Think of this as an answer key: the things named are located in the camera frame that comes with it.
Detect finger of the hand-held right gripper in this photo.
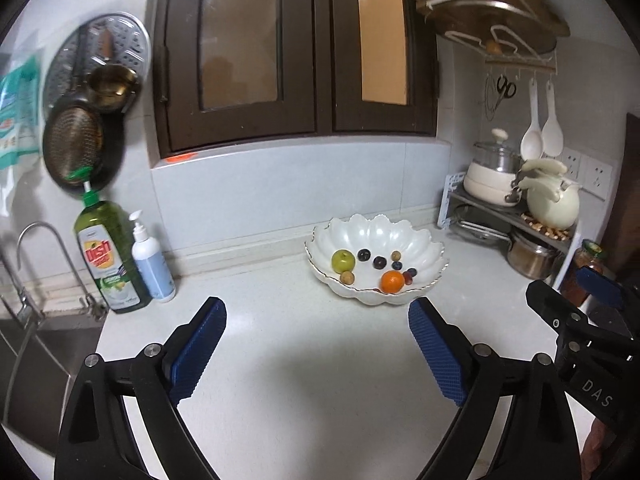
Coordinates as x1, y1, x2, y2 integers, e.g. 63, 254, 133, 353
525, 280, 640, 361
574, 266, 640, 341

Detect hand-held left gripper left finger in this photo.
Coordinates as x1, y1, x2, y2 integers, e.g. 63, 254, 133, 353
54, 297, 228, 480

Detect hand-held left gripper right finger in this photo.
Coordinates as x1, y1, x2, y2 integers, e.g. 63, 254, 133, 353
407, 297, 583, 480

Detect orange tangerine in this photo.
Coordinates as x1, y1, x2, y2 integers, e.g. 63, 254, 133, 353
380, 270, 405, 295

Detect white scalloped bowl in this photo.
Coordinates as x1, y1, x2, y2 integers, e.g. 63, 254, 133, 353
305, 213, 446, 307

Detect person's right hand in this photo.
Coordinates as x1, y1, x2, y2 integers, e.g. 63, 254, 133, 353
582, 417, 613, 468

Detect glass jar orange sauce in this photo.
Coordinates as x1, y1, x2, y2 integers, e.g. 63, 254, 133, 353
560, 240, 607, 308

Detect stainless steel pot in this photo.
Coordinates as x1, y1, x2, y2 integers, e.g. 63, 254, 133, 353
506, 230, 563, 281

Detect brown beige woven trivet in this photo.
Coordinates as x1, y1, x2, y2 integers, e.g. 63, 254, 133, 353
520, 211, 573, 241

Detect cream ceramic kettle pot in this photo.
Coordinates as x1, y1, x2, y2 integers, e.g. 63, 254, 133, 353
517, 159, 583, 228

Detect white pump bottle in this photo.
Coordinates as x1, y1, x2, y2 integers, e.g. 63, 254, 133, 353
127, 209, 177, 304

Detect brown wooden panel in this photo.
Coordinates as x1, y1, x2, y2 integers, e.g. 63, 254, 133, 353
612, 112, 640, 281

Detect steel rimmed pot lid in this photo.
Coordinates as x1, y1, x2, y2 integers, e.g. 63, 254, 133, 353
452, 207, 513, 246

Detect chrome faucet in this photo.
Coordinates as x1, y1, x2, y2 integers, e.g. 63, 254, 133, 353
0, 221, 110, 323

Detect grey corner shelf rack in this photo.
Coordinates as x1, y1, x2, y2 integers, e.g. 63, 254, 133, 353
437, 172, 586, 286

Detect green dish soap bottle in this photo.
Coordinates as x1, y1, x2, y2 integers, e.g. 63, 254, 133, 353
74, 182, 153, 315

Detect small green apple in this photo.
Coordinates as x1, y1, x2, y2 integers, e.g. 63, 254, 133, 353
331, 249, 357, 274

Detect cream cooking pot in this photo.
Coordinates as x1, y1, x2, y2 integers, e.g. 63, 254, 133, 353
463, 161, 523, 208

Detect steel sink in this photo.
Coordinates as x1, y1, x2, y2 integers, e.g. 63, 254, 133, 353
0, 305, 108, 456

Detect steel steamer insert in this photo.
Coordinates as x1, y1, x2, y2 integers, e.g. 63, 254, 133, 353
472, 147, 523, 173

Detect white rice paddle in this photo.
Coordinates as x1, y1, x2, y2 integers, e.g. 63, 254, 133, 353
542, 80, 565, 157

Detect white serving spoon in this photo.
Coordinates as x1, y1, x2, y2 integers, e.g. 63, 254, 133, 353
519, 77, 545, 160

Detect glass lid cream knob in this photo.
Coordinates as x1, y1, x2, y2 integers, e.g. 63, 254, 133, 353
474, 128, 522, 156

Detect black frying pan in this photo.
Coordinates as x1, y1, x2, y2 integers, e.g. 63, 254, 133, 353
42, 102, 126, 193

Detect metal mesh strainer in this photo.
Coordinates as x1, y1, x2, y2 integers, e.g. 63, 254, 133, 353
42, 105, 106, 183

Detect small brass pot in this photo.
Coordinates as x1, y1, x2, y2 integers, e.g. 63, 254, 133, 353
86, 30, 142, 113

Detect brown wooden window sash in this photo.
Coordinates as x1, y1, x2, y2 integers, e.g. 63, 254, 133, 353
150, 0, 321, 158
312, 0, 441, 137

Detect teal printed plastic bag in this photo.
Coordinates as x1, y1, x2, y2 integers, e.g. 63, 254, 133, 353
0, 52, 43, 186

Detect round perforated steamer plate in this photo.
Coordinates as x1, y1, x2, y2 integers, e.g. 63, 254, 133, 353
42, 11, 151, 116

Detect white wall socket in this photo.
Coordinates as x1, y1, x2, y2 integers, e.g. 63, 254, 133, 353
584, 156, 618, 200
560, 147, 586, 181

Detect metal wire skimmer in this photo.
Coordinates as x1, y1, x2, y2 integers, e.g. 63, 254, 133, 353
482, 72, 501, 121

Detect black handled scissors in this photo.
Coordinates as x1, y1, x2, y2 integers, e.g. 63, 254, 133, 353
492, 75, 518, 111

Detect white wire wall rack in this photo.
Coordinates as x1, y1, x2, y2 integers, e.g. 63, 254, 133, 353
442, 22, 558, 73

